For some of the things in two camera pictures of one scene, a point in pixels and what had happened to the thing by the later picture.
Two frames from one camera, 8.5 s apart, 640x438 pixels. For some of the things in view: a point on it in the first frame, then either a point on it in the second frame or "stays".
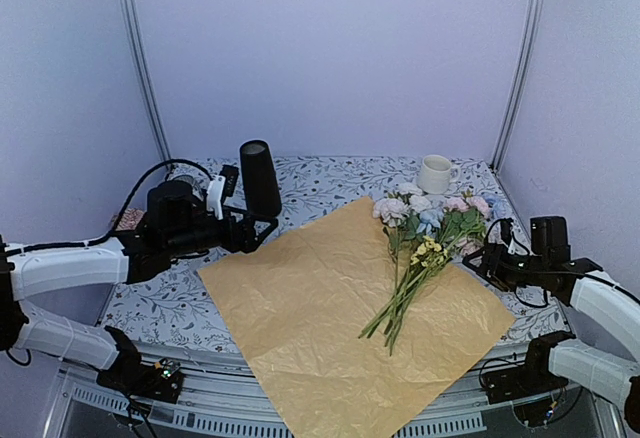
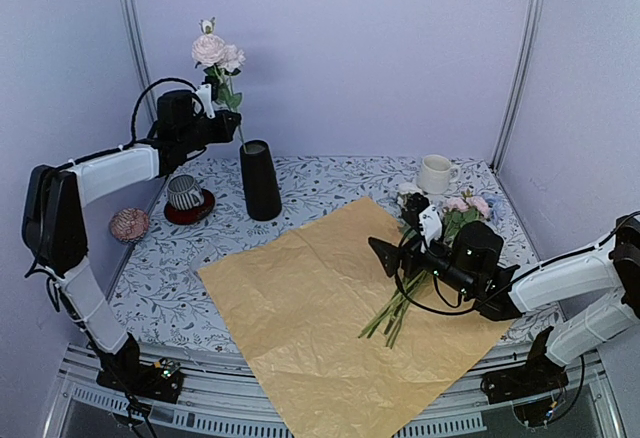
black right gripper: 494,251 -> 410,252
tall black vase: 262,192 stays
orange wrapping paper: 303,299 stays
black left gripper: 249,242 -> 228,128
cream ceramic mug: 436,172 stays
